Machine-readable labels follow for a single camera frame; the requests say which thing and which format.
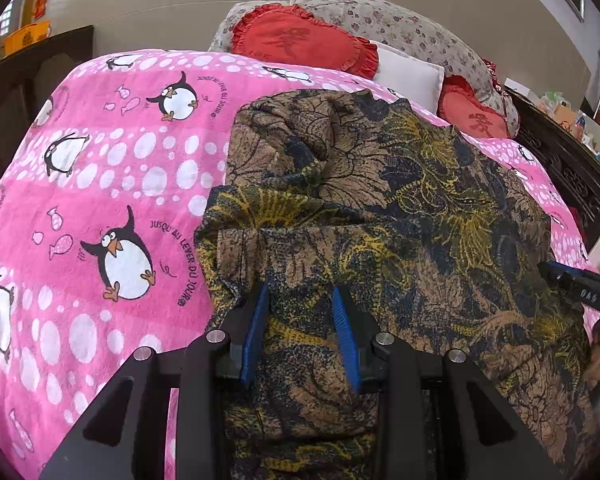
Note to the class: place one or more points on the white small pillow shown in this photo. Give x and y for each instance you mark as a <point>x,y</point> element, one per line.
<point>409,77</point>

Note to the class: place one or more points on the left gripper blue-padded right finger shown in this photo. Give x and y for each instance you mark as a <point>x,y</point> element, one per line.
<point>439,417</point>

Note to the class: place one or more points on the red heart ruffled cushion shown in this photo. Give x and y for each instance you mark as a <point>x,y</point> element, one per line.
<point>291,35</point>

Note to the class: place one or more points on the dark wooden side cabinet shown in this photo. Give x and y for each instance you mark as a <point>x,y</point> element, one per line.
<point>20,96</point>

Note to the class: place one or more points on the dark wooden bed frame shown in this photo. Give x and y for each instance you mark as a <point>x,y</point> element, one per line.
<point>570,165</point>

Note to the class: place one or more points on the floral beige pillow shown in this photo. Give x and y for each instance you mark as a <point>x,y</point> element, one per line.
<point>421,37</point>

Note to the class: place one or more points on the brown floral patterned garment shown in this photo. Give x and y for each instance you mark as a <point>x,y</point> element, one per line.
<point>439,242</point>

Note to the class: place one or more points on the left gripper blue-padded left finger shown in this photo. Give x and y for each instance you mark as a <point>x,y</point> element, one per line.
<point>122,433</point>

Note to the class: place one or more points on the pink penguin bed blanket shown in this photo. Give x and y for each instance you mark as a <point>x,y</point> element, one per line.
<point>98,214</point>

